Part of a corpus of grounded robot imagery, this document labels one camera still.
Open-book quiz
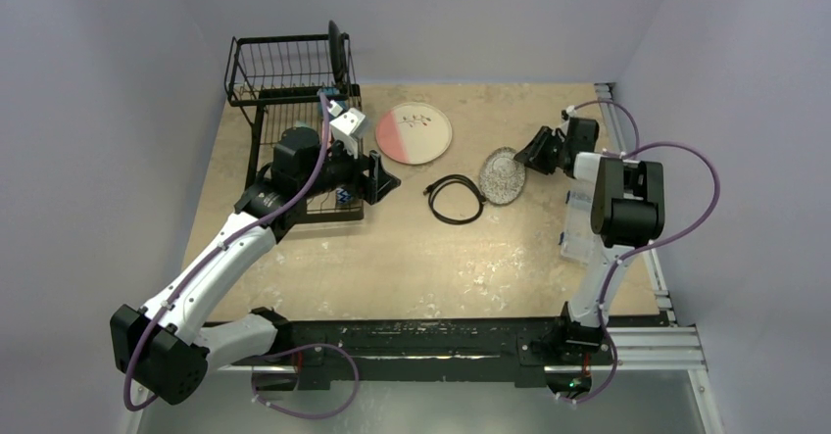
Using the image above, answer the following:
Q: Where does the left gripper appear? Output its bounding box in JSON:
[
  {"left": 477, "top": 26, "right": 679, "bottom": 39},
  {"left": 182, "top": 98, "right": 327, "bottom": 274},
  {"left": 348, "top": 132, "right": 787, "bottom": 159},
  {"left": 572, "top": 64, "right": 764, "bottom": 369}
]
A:
[{"left": 300, "top": 136, "right": 399, "bottom": 204}]

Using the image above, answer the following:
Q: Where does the red patterned bowl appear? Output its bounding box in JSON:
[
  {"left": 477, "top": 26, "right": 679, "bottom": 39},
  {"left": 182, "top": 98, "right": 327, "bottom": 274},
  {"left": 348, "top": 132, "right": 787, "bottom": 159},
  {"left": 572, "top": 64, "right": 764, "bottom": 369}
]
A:
[{"left": 335, "top": 187, "right": 355, "bottom": 208}]

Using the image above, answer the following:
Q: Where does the grey speckled oval dish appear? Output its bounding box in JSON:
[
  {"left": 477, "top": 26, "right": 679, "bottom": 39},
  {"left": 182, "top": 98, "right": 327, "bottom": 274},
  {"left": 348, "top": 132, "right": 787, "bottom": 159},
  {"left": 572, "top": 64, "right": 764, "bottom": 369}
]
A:
[{"left": 478, "top": 147, "right": 526, "bottom": 206}]

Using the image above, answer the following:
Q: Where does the black plate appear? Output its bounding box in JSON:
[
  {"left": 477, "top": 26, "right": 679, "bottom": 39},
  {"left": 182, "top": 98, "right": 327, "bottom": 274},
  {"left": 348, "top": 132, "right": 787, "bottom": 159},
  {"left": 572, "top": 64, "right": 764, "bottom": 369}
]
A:
[{"left": 328, "top": 20, "right": 347, "bottom": 86}]

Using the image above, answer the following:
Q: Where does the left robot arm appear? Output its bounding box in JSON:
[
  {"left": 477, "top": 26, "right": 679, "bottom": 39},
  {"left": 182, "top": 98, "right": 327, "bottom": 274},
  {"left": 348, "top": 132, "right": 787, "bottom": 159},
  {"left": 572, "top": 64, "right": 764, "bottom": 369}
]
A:
[{"left": 110, "top": 127, "right": 401, "bottom": 411}]

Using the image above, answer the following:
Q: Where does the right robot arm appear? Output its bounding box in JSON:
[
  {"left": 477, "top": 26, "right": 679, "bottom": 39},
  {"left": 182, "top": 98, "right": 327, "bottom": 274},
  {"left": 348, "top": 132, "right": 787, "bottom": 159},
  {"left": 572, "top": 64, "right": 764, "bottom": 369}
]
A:
[{"left": 514, "top": 118, "right": 665, "bottom": 362}]

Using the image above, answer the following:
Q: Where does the pink and cream plate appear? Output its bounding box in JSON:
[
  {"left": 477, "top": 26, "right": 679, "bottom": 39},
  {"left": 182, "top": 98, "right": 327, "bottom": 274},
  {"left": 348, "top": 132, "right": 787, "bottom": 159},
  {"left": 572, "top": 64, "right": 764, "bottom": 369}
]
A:
[{"left": 374, "top": 102, "right": 453, "bottom": 166}]

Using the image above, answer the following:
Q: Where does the clear plastic parts box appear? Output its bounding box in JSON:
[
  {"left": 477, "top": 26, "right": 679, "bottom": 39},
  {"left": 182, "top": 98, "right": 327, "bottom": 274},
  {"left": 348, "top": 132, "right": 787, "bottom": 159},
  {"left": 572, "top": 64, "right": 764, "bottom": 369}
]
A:
[{"left": 560, "top": 182, "right": 595, "bottom": 265}]

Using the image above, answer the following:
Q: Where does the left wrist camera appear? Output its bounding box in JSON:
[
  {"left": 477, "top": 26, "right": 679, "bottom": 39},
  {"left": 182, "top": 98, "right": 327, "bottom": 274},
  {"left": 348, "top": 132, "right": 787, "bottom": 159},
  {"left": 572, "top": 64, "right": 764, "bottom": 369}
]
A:
[{"left": 327, "top": 101, "right": 370, "bottom": 159}]

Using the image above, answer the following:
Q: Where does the black coiled cable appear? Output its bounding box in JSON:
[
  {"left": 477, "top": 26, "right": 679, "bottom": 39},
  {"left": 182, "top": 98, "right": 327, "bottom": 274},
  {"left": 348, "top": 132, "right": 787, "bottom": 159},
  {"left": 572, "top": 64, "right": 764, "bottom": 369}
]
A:
[{"left": 422, "top": 173, "right": 487, "bottom": 226}]

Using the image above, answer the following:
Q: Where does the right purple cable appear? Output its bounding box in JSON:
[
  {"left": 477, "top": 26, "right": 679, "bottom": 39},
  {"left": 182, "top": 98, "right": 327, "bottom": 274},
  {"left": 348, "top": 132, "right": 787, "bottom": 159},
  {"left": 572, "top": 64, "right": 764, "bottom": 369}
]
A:
[{"left": 561, "top": 98, "right": 722, "bottom": 407}]

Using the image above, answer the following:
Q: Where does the purple cable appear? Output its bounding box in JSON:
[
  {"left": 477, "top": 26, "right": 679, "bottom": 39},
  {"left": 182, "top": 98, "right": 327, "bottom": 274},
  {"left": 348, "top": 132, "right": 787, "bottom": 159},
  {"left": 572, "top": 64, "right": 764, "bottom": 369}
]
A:
[
  {"left": 561, "top": 98, "right": 722, "bottom": 407},
  {"left": 122, "top": 90, "right": 362, "bottom": 419}
]

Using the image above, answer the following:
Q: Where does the black wire dish rack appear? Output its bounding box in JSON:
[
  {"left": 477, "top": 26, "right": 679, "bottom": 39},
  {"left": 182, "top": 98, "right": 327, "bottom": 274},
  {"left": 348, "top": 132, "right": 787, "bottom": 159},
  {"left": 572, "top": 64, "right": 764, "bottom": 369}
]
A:
[{"left": 224, "top": 31, "right": 369, "bottom": 211}]

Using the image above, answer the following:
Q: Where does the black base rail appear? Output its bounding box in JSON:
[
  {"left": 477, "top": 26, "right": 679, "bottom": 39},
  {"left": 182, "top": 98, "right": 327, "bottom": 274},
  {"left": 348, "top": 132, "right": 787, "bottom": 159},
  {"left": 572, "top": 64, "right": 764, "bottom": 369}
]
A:
[{"left": 269, "top": 317, "right": 592, "bottom": 395}]

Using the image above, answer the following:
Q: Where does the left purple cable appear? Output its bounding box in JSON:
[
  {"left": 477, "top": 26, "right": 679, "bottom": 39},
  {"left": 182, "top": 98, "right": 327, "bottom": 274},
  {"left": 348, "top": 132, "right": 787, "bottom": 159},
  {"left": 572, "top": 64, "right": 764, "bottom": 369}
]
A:
[{"left": 122, "top": 90, "right": 362, "bottom": 419}]

